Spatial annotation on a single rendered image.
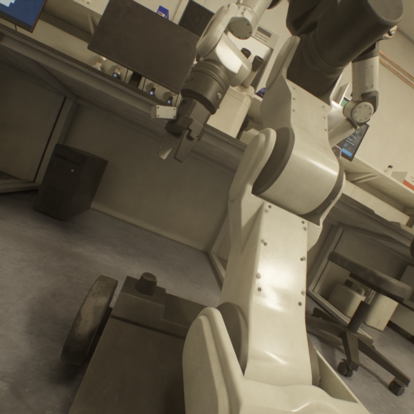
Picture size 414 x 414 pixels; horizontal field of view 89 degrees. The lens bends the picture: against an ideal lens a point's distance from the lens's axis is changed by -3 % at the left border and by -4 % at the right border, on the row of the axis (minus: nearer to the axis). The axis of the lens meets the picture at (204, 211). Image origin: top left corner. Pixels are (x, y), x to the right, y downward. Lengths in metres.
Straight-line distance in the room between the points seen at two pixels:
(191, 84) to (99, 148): 1.47
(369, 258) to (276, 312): 2.50
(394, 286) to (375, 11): 1.00
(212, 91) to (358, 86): 0.74
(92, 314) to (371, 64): 1.19
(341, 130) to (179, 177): 1.18
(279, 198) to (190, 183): 1.43
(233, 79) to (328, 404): 0.57
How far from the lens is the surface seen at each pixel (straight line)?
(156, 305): 0.55
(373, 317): 2.55
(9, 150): 2.19
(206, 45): 0.55
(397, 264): 3.14
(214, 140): 1.05
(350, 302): 2.40
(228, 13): 0.59
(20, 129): 2.16
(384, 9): 0.62
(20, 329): 0.74
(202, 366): 0.31
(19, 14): 1.84
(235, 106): 1.12
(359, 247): 2.69
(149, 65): 1.45
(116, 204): 1.89
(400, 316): 3.02
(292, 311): 0.39
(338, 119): 1.72
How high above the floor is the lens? 0.49
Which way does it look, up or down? 5 degrees down
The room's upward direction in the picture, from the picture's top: 24 degrees clockwise
